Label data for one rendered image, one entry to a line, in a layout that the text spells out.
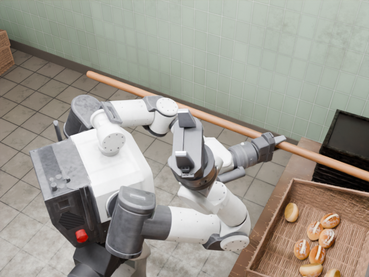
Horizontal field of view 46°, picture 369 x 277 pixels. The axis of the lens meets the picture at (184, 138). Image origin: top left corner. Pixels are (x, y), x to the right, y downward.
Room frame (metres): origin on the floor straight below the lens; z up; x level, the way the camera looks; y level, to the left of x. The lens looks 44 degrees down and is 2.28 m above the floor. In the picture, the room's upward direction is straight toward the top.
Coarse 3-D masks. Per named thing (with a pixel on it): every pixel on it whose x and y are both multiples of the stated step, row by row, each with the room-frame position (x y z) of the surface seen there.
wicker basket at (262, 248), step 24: (288, 192) 1.27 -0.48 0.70; (312, 192) 1.28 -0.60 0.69; (336, 192) 1.24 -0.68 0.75; (360, 192) 1.19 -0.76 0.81; (312, 216) 1.22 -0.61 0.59; (360, 216) 1.17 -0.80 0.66; (264, 240) 1.02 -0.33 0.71; (288, 240) 1.09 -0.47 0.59; (312, 240) 1.09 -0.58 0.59; (336, 240) 1.09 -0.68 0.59; (360, 240) 1.09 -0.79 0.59; (264, 264) 0.97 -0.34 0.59; (288, 264) 0.97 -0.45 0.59; (336, 264) 0.97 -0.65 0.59; (360, 264) 0.96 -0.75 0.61
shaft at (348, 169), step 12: (108, 84) 1.45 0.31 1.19; (120, 84) 1.43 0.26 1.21; (144, 96) 1.36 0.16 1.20; (180, 108) 1.28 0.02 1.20; (192, 108) 1.27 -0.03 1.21; (204, 120) 1.23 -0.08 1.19; (216, 120) 1.21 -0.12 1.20; (240, 132) 1.15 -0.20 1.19; (252, 132) 1.14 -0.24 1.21; (288, 144) 1.08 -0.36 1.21; (300, 156) 1.04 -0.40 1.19; (312, 156) 1.03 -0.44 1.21; (324, 156) 1.02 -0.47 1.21; (336, 168) 0.98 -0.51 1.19; (348, 168) 0.97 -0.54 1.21
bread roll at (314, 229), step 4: (312, 224) 1.14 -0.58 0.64; (316, 224) 1.14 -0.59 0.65; (320, 224) 1.14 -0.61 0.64; (308, 228) 1.13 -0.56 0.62; (312, 228) 1.12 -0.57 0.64; (316, 228) 1.12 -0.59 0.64; (320, 228) 1.12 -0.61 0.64; (308, 232) 1.11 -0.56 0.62; (312, 232) 1.10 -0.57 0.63; (316, 232) 1.10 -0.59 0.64; (320, 232) 1.11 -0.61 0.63; (308, 236) 1.10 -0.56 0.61; (312, 236) 1.09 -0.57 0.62; (316, 236) 1.09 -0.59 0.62
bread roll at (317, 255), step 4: (312, 248) 1.03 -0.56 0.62; (316, 248) 1.02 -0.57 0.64; (320, 248) 1.02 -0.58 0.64; (312, 252) 1.00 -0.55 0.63; (316, 252) 1.00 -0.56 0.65; (320, 252) 1.00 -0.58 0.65; (324, 252) 1.00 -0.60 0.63; (312, 256) 0.99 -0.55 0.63; (316, 256) 0.98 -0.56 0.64; (320, 256) 0.98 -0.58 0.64; (324, 256) 0.99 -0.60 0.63; (312, 260) 0.97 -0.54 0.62; (316, 260) 0.97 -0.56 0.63; (320, 260) 0.97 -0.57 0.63; (324, 260) 0.98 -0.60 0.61
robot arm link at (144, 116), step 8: (152, 96) 1.17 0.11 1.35; (160, 96) 1.19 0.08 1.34; (120, 104) 1.10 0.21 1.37; (128, 104) 1.11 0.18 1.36; (136, 104) 1.12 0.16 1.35; (144, 104) 1.13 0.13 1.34; (152, 104) 1.13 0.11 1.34; (160, 104) 1.13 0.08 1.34; (168, 104) 1.14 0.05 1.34; (176, 104) 1.15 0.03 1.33; (120, 112) 1.07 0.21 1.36; (128, 112) 1.09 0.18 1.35; (136, 112) 1.10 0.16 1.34; (144, 112) 1.11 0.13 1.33; (152, 112) 1.12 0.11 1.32; (160, 112) 1.11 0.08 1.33; (168, 112) 1.11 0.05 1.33; (176, 112) 1.12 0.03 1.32; (128, 120) 1.07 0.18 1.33; (136, 120) 1.09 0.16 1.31; (144, 120) 1.10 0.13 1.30; (152, 120) 1.11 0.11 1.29; (144, 128) 1.12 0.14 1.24; (160, 136) 1.11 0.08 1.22
